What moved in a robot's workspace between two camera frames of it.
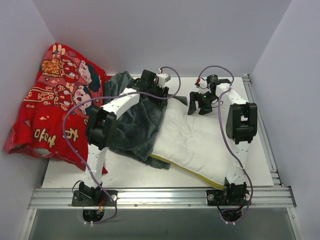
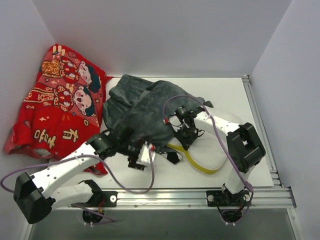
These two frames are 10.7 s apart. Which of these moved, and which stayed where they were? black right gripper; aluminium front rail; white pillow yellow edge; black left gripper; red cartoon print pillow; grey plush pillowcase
Moved: black right gripper; grey plush pillowcase; white pillow yellow edge; black left gripper
Stayed: aluminium front rail; red cartoon print pillow
